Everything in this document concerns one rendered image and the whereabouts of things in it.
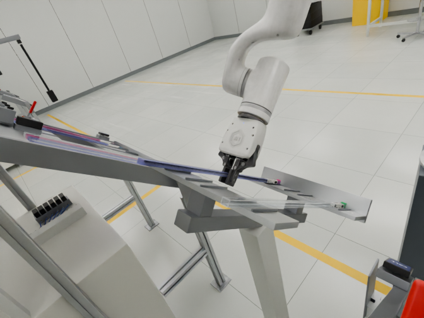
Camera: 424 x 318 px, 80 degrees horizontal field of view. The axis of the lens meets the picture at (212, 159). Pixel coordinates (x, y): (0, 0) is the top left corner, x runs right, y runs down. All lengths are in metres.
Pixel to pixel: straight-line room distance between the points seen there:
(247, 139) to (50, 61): 7.15
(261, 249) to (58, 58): 7.29
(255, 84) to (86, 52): 7.30
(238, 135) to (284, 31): 0.25
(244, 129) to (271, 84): 0.12
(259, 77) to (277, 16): 0.14
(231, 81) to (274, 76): 0.11
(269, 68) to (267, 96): 0.07
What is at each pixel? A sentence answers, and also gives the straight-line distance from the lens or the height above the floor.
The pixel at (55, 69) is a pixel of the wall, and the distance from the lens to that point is 7.60.
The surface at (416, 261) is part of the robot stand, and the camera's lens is 1.25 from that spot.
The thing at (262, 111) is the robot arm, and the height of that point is 1.03.
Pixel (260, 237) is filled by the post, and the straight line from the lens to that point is 0.63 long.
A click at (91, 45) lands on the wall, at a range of 7.88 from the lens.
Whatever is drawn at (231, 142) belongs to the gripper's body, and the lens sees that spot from 0.63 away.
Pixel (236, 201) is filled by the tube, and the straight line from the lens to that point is 0.35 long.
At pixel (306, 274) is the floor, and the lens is 1.51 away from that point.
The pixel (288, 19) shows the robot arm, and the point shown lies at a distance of 0.62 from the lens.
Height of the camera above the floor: 1.28
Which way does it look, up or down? 31 degrees down
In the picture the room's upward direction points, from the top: 17 degrees counter-clockwise
